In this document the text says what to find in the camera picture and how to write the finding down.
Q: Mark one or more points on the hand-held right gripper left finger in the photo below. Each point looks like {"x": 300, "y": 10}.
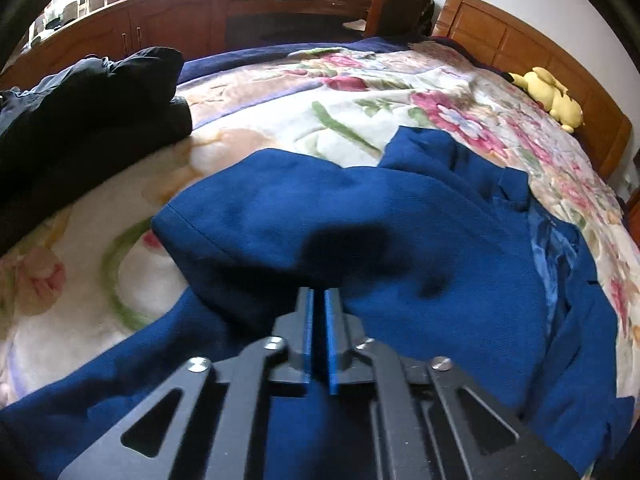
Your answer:
{"x": 308, "y": 332}

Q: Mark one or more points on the long wooden cabinet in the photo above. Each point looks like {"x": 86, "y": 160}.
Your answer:
{"x": 175, "y": 20}

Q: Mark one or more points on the wooden bed headboard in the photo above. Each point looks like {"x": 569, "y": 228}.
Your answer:
{"x": 505, "y": 40}

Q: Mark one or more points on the blue coat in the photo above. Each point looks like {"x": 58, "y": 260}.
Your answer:
{"x": 425, "y": 240}

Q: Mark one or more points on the floral blanket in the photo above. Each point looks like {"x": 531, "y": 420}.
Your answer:
{"x": 300, "y": 110}

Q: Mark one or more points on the wooden chair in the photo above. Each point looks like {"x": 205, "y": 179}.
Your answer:
{"x": 382, "y": 5}

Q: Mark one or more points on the yellow plush toy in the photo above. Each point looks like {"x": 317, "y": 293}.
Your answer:
{"x": 555, "y": 97}

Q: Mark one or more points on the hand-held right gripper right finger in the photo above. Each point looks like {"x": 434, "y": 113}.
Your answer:
{"x": 330, "y": 342}

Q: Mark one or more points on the black clothes pile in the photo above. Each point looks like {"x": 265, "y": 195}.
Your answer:
{"x": 85, "y": 110}

